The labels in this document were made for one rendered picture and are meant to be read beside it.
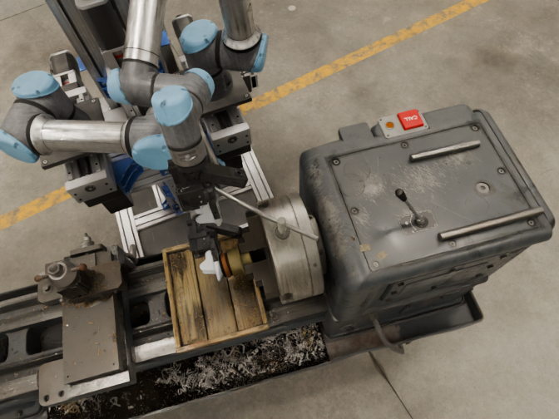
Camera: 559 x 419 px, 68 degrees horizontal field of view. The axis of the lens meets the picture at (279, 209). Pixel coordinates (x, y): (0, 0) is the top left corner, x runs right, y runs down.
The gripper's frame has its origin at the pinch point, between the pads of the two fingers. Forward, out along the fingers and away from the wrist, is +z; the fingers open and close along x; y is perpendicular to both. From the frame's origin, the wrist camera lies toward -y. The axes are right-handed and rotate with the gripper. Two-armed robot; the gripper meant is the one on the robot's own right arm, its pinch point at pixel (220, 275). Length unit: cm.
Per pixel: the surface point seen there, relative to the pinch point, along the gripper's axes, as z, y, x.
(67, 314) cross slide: -4, 50, -11
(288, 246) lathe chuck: 1.7, -20.4, 14.6
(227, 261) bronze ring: -2.7, -3.0, 3.1
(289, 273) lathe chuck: 7.9, -19.2, 10.6
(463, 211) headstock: 5, -67, 17
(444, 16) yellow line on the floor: -200, -194, -109
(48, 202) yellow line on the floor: -112, 109, -107
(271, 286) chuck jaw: 8.0, -13.7, 3.9
